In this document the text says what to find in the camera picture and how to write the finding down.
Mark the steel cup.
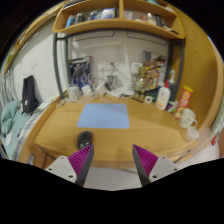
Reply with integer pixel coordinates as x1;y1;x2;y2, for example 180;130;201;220
105;74;118;91

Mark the black backpack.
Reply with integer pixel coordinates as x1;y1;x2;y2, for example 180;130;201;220
21;75;39;115

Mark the wooden shelf unit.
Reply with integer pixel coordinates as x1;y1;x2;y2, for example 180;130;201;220
52;0;186;40

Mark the white wall box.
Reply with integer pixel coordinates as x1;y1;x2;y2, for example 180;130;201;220
130;62;144;75

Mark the colourful figure box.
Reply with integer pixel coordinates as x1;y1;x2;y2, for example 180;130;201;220
143;50;167;81

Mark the light blue mouse pad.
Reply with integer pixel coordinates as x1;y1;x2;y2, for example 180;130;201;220
76;103;131;130

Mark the small clear cup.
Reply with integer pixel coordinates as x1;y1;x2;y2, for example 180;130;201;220
185;125;200;142

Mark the white mug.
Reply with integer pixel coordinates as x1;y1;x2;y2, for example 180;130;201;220
179;107;198;129

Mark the black computer mouse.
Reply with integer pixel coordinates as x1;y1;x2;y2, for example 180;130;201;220
77;130;94;150

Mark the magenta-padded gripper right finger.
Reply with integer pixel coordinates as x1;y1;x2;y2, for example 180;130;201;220
131;143;180;187

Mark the brown tree figurine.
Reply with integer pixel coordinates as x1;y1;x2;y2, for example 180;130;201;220
134;64;158;98

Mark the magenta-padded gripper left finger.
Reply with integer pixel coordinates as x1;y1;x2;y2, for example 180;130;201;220
44;143;95;187

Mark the white charger block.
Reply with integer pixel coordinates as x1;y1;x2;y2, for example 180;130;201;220
81;84;94;98

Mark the blue robot model kit box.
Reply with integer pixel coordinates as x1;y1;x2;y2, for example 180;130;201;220
68;55;94;89

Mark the bed with teal blanket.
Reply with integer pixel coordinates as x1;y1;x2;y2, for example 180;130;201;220
0;99;44;161

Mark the grey metal frame post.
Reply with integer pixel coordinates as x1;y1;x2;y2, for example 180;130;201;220
52;32;73;99
168;39;186;102

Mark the dark spray bottle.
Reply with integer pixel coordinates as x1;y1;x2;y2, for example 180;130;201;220
167;69;178;101

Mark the clear plastic cup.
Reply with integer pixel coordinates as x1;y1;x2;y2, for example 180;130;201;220
66;83;81;100

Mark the white lotion bottle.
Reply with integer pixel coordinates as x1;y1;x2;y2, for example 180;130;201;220
155;79;172;111

